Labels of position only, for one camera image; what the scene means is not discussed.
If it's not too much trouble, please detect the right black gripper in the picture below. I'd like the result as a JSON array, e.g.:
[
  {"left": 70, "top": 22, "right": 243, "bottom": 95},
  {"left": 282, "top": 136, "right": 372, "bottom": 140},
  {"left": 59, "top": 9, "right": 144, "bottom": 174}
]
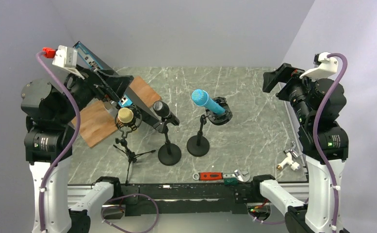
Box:
[{"left": 263, "top": 62, "right": 326, "bottom": 125}]

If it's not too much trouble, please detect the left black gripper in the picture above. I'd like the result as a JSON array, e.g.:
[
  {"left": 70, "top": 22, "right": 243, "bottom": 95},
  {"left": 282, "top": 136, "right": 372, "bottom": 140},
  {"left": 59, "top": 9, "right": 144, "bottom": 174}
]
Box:
[{"left": 56, "top": 62, "right": 134, "bottom": 123}]

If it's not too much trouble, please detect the gold microphone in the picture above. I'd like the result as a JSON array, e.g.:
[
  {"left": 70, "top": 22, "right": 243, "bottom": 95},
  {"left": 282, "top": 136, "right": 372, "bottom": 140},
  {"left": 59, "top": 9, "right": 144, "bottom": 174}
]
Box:
[{"left": 117, "top": 107, "right": 134, "bottom": 124}]

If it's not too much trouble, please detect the black microphone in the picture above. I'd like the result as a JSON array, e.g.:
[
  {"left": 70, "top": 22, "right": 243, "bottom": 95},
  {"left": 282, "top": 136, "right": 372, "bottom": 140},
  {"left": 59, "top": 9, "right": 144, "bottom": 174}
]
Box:
[{"left": 152, "top": 100, "right": 180, "bottom": 126}]

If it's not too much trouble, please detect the blue microphone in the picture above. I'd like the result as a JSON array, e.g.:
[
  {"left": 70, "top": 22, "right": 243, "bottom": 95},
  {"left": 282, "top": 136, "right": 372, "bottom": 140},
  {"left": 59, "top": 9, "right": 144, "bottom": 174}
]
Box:
[{"left": 191, "top": 89, "right": 225, "bottom": 116}]

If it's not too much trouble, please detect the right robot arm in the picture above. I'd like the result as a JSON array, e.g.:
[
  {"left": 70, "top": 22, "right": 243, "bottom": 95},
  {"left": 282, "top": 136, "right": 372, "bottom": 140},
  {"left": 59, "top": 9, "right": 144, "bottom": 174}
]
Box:
[{"left": 250, "top": 63, "right": 349, "bottom": 233}]

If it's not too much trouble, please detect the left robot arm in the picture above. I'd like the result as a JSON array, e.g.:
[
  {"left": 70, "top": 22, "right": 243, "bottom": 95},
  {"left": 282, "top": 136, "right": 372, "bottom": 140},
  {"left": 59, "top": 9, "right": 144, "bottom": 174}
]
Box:
[{"left": 21, "top": 66, "right": 133, "bottom": 233}]

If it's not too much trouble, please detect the black clip desk stand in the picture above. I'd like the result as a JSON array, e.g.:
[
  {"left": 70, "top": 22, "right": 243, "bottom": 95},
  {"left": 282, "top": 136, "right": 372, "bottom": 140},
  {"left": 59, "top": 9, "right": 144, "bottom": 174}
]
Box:
[{"left": 154, "top": 117, "right": 181, "bottom": 166}]

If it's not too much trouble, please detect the wooden board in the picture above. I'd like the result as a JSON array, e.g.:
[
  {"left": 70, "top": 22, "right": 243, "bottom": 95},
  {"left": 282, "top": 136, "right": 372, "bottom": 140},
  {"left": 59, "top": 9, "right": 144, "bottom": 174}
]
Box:
[{"left": 80, "top": 76, "right": 162, "bottom": 148}]

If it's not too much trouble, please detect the white chrome faucet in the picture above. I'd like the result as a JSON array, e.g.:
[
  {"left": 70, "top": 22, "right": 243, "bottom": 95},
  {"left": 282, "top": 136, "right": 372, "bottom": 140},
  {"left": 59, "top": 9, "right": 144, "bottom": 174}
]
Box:
[{"left": 276, "top": 141, "right": 301, "bottom": 171}]

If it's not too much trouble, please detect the green clamp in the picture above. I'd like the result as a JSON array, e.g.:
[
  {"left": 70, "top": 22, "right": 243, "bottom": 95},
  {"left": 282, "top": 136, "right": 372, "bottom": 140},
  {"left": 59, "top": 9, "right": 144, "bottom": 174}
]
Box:
[{"left": 224, "top": 178, "right": 239, "bottom": 186}]

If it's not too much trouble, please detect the blue network switch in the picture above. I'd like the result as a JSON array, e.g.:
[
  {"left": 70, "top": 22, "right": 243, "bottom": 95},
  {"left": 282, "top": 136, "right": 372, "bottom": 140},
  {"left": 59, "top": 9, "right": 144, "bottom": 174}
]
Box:
[{"left": 73, "top": 41, "right": 159, "bottom": 127}]

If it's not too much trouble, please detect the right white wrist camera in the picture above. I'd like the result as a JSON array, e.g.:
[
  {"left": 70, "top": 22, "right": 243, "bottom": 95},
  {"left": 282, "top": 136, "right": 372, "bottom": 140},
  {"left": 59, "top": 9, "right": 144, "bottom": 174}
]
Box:
[{"left": 299, "top": 52, "right": 338, "bottom": 81}]

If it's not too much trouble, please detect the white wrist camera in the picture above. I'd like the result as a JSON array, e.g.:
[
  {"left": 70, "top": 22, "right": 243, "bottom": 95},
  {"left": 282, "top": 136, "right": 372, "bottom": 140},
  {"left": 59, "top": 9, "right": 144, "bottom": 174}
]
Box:
[
  {"left": 299, "top": 52, "right": 338, "bottom": 81},
  {"left": 52, "top": 45, "right": 85, "bottom": 80}
]

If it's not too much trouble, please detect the black tripod shock mount stand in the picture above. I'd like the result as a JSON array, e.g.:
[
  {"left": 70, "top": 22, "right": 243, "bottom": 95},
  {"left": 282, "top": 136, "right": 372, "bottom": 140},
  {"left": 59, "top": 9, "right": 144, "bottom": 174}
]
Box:
[{"left": 113, "top": 106, "right": 157, "bottom": 184}]

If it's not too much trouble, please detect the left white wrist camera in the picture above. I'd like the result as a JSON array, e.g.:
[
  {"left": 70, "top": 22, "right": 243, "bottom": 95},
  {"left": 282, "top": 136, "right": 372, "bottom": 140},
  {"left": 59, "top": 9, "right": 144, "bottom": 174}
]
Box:
[{"left": 52, "top": 45, "right": 85, "bottom": 80}]

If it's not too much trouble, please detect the black shock mount desk stand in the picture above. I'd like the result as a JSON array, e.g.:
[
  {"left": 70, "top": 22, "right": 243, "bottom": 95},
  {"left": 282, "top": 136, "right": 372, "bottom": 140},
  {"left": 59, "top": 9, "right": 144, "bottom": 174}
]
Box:
[{"left": 186, "top": 97, "right": 233, "bottom": 157}]

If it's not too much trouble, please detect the red handled adjustable wrench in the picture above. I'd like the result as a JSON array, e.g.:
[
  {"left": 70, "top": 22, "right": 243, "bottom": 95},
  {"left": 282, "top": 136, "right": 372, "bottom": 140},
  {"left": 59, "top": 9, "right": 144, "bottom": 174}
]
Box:
[{"left": 192, "top": 169, "right": 251, "bottom": 182}]

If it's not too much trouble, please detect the black base frame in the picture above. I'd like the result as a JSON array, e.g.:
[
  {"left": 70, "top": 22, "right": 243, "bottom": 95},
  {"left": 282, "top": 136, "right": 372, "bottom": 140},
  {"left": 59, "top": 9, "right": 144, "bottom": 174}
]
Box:
[{"left": 104, "top": 183, "right": 264, "bottom": 216}]

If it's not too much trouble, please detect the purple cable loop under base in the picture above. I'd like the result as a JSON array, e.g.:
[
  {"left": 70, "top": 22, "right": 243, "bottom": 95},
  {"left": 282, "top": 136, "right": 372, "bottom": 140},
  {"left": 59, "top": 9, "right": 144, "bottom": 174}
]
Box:
[{"left": 100, "top": 193, "right": 160, "bottom": 233}]

